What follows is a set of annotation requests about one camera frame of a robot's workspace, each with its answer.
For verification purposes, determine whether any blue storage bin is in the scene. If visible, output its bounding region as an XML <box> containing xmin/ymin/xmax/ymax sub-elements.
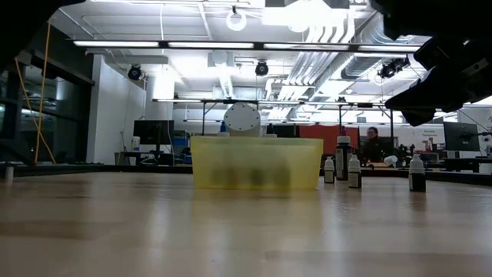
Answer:
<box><xmin>171</xmin><ymin>137</ymin><xmax>192</xmax><ymax>165</ymax></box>

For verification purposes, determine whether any black background workstation frame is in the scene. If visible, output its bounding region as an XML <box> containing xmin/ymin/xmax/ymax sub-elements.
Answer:
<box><xmin>152</xmin><ymin>98</ymin><xmax>395</xmax><ymax>136</ymax></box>

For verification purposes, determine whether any yellow translucent plastic tray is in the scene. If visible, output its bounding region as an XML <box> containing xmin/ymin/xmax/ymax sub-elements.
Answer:
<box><xmin>190</xmin><ymin>135</ymin><xmax>324</xmax><ymax>191</ymax></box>

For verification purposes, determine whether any person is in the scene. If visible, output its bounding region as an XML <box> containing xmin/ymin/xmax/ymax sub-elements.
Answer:
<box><xmin>361</xmin><ymin>126</ymin><xmax>385</xmax><ymax>163</ymax></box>

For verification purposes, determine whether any yellow extension cord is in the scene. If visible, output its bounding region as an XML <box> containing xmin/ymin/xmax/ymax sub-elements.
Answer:
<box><xmin>34</xmin><ymin>22</ymin><xmax>52</xmax><ymax>165</ymax></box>
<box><xmin>14</xmin><ymin>58</ymin><xmax>57</xmax><ymax>165</ymax></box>

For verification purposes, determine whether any dark office desk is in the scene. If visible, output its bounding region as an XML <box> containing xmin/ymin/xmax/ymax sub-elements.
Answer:
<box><xmin>114</xmin><ymin>150</ymin><xmax>176</xmax><ymax>166</ymax></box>

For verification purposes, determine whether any black computer monitor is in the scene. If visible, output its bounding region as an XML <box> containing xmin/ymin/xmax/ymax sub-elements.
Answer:
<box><xmin>443</xmin><ymin>121</ymin><xmax>481</xmax><ymax>152</ymax></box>
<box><xmin>133</xmin><ymin>119</ymin><xmax>175</xmax><ymax>155</ymax></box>

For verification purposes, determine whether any white perforated metal can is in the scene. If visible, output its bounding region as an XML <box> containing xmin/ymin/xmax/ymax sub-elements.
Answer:
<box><xmin>223</xmin><ymin>102</ymin><xmax>262</xmax><ymax>138</ymax></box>

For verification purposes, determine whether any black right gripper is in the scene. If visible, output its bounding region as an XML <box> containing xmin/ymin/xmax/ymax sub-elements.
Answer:
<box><xmin>385</xmin><ymin>36</ymin><xmax>492</xmax><ymax>127</ymax></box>

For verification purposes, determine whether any large purple-capped food colouring bottle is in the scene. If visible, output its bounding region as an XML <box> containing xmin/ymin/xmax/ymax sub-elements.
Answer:
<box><xmin>334</xmin><ymin>125</ymin><xmax>352</xmax><ymax>181</ymax></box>

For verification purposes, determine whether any small white-capped food colouring bottle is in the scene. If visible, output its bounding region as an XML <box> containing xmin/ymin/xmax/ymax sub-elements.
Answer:
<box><xmin>347</xmin><ymin>153</ymin><xmax>363</xmax><ymax>189</ymax></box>
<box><xmin>407</xmin><ymin>153</ymin><xmax>427</xmax><ymax>193</ymax></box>
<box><xmin>324</xmin><ymin>155</ymin><xmax>336</xmax><ymax>185</ymax></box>

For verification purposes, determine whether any white ring light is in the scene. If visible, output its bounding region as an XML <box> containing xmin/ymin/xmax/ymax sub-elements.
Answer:
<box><xmin>225</xmin><ymin>8</ymin><xmax>248</xmax><ymax>32</ymax></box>

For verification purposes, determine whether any overhead LED light bar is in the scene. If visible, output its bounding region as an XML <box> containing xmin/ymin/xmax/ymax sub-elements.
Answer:
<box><xmin>71</xmin><ymin>38</ymin><xmax>422</xmax><ymax>54</ymax></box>

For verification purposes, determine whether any orange partition wall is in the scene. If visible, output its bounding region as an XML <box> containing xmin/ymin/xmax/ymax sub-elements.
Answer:
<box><xmin>298</xmin><ymin>123</ymin><xmax>361</xmax><ymax>155</ymax></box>

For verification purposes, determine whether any black ceiling camera cluster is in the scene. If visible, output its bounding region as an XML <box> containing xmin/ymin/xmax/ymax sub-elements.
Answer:
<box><xmin>376</xmin><ymin>55</ymin><xmax>411</xmax><ymax>80</ymax></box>

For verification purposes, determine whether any small white post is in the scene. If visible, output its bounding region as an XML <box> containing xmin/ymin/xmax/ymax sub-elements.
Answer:
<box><xmin>3</xmin><ymin>162</ymin><xmax>16</xmax><ymax>185</ymax></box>

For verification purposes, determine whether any black desk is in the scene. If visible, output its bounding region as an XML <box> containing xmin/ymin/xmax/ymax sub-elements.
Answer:
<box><xmin>441</xmin><ymin>156</ymin><xmax>492</xmax><ymax>173</ymax></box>

